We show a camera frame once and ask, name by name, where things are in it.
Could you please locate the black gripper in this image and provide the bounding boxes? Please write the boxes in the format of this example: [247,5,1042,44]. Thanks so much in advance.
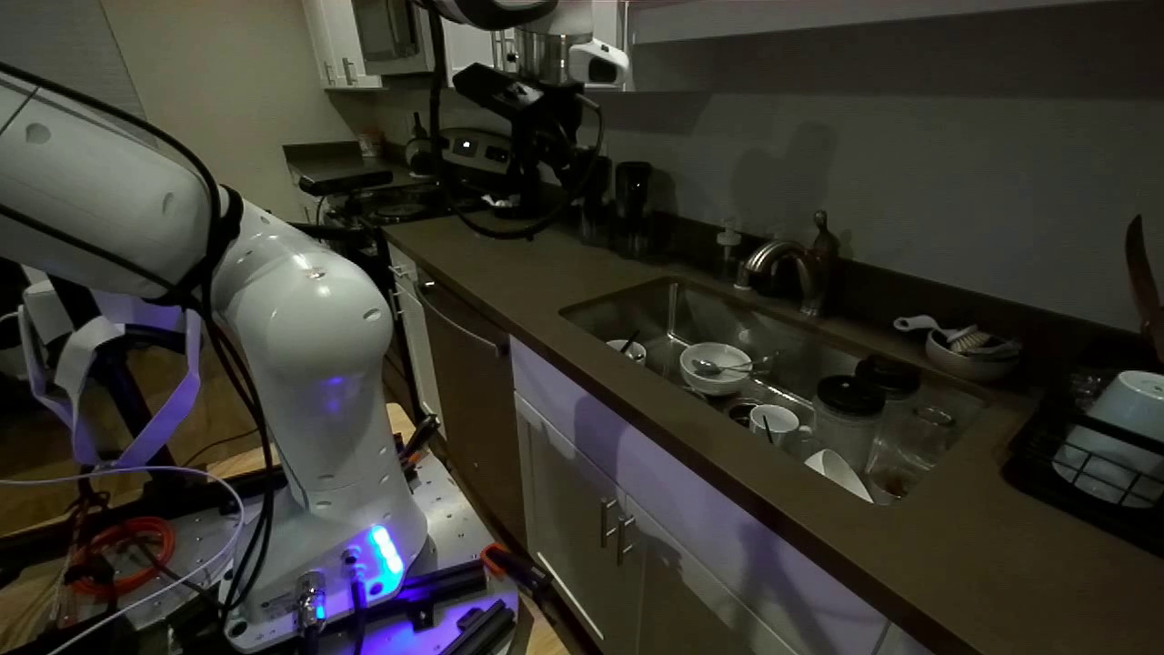
[453,61,581,135]

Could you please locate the chrome kitchen tap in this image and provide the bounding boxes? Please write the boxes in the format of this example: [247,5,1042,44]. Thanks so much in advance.
[744,243,810,301]

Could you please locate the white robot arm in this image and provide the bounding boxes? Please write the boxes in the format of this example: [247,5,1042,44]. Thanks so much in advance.
[0,71,426,569]

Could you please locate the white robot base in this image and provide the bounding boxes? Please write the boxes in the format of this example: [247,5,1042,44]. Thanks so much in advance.
[227,491,426,655]

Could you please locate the black stove appliance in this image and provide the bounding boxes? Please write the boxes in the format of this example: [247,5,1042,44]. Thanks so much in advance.
[409,128,522,209]

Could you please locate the dark tumbler on counter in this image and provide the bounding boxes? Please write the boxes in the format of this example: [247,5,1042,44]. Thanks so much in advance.
[614,160,656,251]

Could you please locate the white bowl in sink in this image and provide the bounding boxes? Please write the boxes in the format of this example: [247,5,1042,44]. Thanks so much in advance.
[679,342,752,397]

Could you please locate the soap dispenser bottle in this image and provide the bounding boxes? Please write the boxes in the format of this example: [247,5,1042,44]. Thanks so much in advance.
[808,214,842,301]

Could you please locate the small white cup in sink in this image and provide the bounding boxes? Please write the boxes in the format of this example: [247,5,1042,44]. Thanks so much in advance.
[751,403,802,436]

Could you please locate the black round lid in sink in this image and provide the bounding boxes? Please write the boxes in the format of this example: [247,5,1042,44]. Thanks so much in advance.
[819,376,883,417]

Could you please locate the lower cabinet doors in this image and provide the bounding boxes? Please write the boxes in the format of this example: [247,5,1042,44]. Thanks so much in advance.
[511,342,932,655]

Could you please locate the white plate piece in sink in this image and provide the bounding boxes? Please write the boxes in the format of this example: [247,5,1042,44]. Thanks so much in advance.
[804,447,871,502]

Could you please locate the stainless steel sink basin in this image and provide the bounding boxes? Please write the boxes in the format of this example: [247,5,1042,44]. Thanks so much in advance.
[564,279,987,505]

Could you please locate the white bowl on counter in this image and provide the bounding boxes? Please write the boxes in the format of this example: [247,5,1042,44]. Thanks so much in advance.
[924,330,1024,382]

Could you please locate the black dish rack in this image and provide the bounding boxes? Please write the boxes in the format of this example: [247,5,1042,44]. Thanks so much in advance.
[1004,369,1164,556]

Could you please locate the white bowl in rack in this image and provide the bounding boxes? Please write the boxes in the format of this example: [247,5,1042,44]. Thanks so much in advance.
[1087,369,1164,439]

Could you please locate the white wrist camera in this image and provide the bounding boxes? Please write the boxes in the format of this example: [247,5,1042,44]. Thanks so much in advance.
[567,41,630,91]

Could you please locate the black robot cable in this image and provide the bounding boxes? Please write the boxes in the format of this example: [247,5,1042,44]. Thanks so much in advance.
[0,61,281,613]

